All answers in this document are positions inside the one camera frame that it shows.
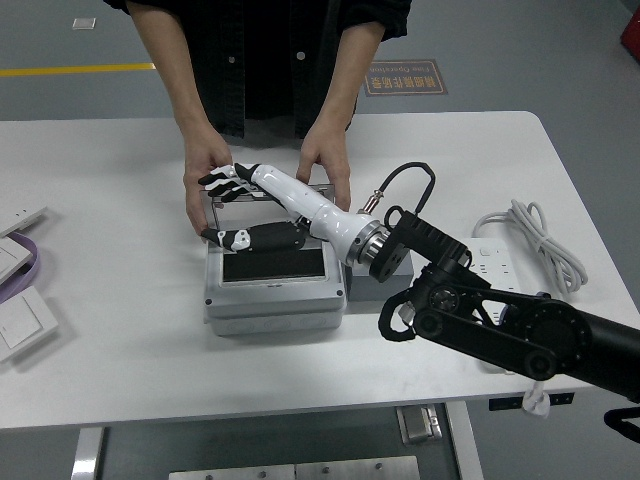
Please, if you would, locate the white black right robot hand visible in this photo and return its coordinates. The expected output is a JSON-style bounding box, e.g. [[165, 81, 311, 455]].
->
[[197, 162, 374, 266]]

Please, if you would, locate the person's right hand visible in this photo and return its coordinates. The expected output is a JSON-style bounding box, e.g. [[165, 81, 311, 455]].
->
[[182, 131, 236, 244]]

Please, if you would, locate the person's left hand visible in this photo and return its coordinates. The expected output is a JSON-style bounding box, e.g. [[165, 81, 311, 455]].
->
[[294, 122, 353, 210]]

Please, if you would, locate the grey box with clear lid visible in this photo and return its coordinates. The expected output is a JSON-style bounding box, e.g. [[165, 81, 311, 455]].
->
[[199, 182, 347, 337]]

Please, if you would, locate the grey cube with round hole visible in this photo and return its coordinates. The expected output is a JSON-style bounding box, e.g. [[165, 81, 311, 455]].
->
[[346, 249, 416, 302]]

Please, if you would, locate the red box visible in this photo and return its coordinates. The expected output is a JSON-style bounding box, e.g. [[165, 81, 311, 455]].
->
[[618, 19, 640, 52]]

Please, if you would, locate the person torso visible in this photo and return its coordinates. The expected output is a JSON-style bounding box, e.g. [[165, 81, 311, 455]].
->
[[102, 0, 414, 142]]

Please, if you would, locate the brown floor sign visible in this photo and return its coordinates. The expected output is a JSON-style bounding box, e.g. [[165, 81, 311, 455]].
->
[[363, 59, 449, 98]]

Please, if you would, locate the yellow floor tape line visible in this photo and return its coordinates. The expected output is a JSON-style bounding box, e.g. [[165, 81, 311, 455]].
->
[[0, 62, 156, 79]]

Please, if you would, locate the white power strip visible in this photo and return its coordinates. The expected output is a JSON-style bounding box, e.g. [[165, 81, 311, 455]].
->
[[467, 236, 519, 376]]

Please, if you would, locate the purple tape band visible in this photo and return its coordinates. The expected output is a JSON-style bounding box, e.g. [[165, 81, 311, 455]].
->
[[0, 230, 41, 304]]

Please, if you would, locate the white table leg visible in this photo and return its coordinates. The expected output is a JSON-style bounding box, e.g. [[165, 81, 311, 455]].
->
[[70, 427, 106, 480], [444, 402, 485, 480]]

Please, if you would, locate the small white switch panel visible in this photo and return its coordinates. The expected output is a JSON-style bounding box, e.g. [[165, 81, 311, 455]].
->
[[0, 206, 51, 238]]

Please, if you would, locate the white power cord with plug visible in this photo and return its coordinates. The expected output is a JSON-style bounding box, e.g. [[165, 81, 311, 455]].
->
[[472, 198, 589, 416]]

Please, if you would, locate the grey metal bracket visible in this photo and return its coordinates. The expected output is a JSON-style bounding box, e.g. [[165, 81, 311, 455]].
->
[[396, 404, 444, 445]]

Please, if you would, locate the large white switch panel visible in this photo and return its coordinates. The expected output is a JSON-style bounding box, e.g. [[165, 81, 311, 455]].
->
[[0, 285, 62, 364]]

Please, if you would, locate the grey metal base plate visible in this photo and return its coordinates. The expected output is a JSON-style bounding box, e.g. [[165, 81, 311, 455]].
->
[[168, 455, 420, 480]]

